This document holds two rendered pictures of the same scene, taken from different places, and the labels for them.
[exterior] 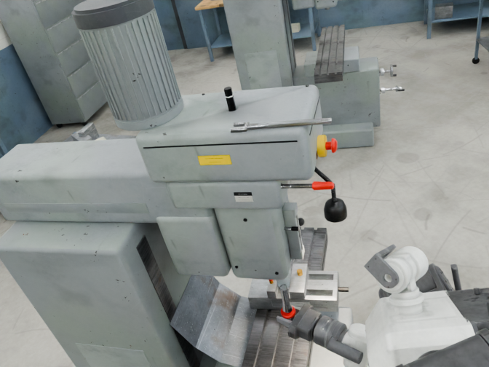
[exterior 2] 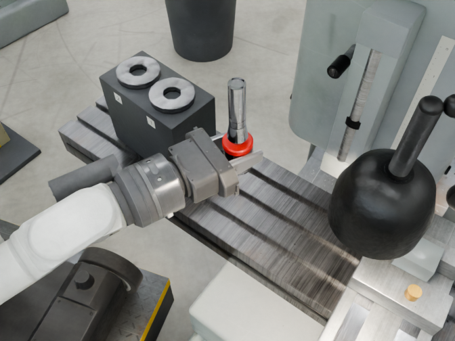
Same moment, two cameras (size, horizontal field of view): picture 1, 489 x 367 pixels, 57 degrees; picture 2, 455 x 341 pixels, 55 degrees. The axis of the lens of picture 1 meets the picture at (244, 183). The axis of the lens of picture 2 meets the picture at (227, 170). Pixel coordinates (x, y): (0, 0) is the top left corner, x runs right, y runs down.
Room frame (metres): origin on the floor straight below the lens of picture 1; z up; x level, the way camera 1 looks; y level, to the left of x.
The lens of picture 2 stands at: (1.02, -0.46, 1.75)
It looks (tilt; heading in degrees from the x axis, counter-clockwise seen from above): 53 degrees down; 105
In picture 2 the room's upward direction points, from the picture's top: straight up
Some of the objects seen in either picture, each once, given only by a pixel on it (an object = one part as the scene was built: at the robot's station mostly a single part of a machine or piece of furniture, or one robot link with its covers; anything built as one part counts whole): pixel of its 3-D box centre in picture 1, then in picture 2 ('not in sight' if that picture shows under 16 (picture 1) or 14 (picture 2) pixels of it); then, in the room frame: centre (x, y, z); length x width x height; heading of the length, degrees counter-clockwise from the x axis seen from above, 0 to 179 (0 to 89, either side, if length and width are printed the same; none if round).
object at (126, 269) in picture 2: not in sight; (110, 270); (0.53, 0.00, 0.50); 0.20 x 0.05 x 0.20; 175
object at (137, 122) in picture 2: not in sight; (160, 116); (0.71, 0.15, 1.07); 0.22 x 0.12 x 0.20; 152
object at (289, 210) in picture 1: (293, 231); (363, 102); (1.08, -0.12, 1.44); 0.04 x 0.04 x 0.21; 68
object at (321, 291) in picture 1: (293, 286); (397, 287); (1.24, -0.10, 1.02); 0.35 x 0.15 x 0.11; 71
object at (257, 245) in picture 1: (257, 225); (417, 26); (1.12, -0.01, 1.47); 0.21 x 0.19 x 0.32; 158
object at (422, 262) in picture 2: (284, 276); (415, 259); (1.25, -0.07, 1.08); 0.06 x 0.05 x 0.06; 161
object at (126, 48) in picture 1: (132, 60); not in sight; (1.21, 0.22, 2.05); 0.20 x 0.20 x 0.32
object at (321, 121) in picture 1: (280, 124); not in sight; (0.96, -0.12, 1.89); 0.24 x 0.04 x 0.01; 70
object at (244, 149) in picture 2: (287, 312); (237, 141); (0.93, -0.04, 1.26); 0.05 x 0.05 x 0.01
